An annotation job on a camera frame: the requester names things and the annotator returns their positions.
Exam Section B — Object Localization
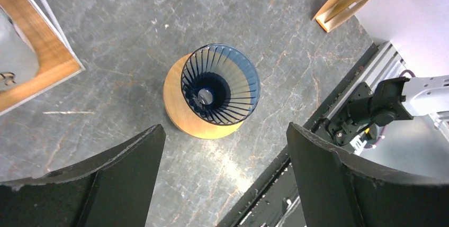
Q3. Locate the white wire shelf rack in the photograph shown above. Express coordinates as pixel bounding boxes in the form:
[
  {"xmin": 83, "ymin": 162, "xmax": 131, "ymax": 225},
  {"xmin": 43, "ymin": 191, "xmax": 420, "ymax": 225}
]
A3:
[{"xmin": 1, "ymin": 0, "xmax": 85, "ymax": 114}]

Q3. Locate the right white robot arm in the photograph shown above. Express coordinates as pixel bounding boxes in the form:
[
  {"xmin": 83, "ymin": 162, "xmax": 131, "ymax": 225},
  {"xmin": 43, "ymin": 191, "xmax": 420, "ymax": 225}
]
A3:
[{"xmin": 313, "ymin": 76, "xmax": 448, "ymax": 147}]

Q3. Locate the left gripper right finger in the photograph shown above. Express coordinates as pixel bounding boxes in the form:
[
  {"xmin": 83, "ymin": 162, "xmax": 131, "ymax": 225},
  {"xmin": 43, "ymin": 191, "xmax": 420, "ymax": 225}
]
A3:
[{"xmin": 286, "ymin": 123, "xmax": 448, "ymax": 226}]

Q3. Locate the grey toilet paper roll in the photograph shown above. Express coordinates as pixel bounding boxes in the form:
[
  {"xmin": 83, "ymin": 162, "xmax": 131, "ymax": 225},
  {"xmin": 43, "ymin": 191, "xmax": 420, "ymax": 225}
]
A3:
[{"xmin": 1, "ymin": 7, "xmax": 40, "ymax": 92}]

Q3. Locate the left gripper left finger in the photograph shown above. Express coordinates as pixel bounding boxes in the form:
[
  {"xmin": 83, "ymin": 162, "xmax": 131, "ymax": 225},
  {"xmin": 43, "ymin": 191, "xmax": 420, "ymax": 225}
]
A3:
[{"xmin": 1, "ymin": 124, "xmax": 166, "ymax": 226}]

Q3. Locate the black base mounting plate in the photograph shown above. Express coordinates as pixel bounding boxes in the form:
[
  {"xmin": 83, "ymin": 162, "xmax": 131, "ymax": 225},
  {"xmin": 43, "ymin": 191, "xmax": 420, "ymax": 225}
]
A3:
[{"xmin": 218, "ymin": 41, "xmax": 391, "ymax": 226}]

